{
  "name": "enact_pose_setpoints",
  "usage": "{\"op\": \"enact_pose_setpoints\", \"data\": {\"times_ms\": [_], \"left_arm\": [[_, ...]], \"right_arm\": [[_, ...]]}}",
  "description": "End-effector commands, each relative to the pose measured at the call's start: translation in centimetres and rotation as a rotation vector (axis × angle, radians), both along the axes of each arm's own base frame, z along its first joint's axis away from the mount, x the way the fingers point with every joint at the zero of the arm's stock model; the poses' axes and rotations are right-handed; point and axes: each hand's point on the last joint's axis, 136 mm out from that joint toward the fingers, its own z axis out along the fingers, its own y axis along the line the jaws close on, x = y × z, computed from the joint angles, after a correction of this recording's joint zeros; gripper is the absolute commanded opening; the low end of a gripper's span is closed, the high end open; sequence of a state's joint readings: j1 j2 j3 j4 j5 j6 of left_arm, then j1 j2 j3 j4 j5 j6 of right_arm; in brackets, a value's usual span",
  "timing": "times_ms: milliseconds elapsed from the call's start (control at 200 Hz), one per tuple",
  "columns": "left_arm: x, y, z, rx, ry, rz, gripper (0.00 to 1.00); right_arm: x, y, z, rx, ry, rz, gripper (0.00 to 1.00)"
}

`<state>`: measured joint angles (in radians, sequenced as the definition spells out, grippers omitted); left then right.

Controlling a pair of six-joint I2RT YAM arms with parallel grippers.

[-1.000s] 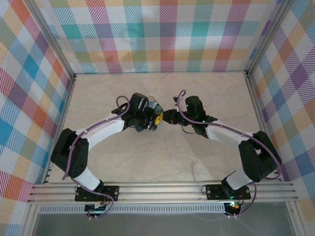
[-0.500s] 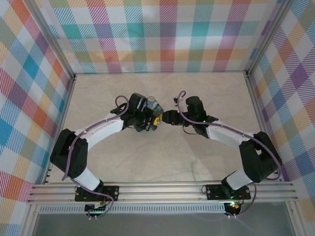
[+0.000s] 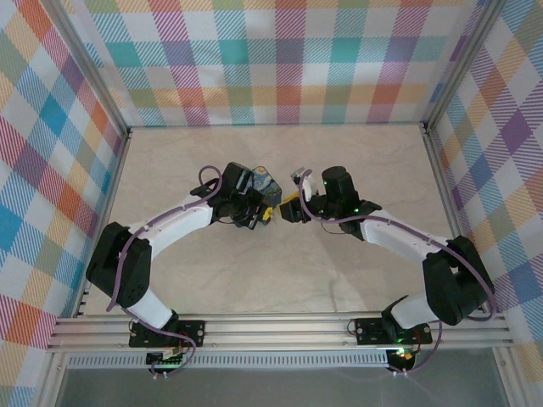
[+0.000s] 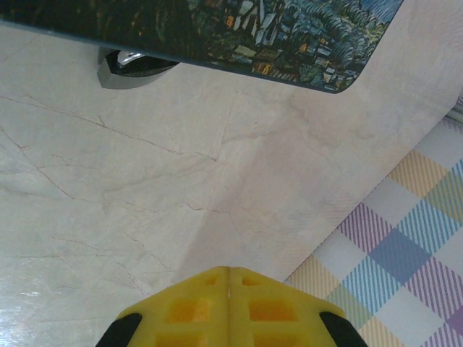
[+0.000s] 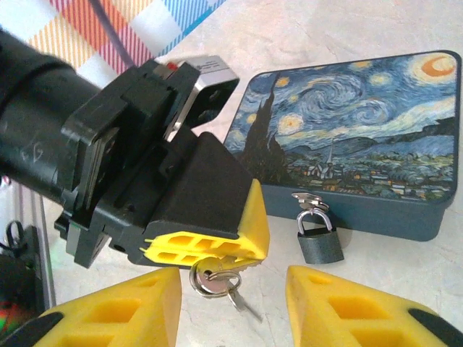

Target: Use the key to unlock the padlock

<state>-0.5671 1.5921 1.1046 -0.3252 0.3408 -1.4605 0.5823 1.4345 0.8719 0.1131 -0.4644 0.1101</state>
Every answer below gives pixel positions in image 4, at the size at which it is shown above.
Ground dark blue painted box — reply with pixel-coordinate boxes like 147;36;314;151
0;0;404;95

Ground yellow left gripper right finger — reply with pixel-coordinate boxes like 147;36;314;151
228;266;366;347

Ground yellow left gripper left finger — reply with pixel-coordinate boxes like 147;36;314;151
95;266;229;347

